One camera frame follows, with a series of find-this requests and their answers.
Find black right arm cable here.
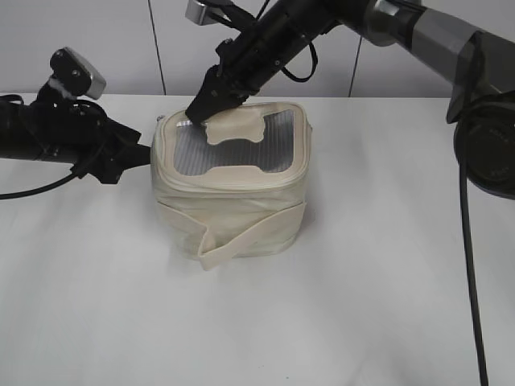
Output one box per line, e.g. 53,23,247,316
458,156,492,386

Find cream zippered bag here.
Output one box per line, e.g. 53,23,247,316
150,101,312,270

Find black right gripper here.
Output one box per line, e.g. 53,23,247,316
186,1,339,122

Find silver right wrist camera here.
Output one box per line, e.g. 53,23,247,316
185,0,225,26

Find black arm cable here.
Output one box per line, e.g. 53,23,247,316
0,160,81,201
458,156,492,386

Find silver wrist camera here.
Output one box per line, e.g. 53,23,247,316
185,0,225,26
50,47,106,100

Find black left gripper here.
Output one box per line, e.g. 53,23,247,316
31,92,150,184

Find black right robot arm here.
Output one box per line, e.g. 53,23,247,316
186,0,514,199

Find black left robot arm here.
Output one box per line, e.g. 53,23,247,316
1,94,150,184

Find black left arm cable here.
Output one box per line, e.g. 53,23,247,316
0,160,81,201

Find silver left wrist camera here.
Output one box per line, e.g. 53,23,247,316
50,47,106,100

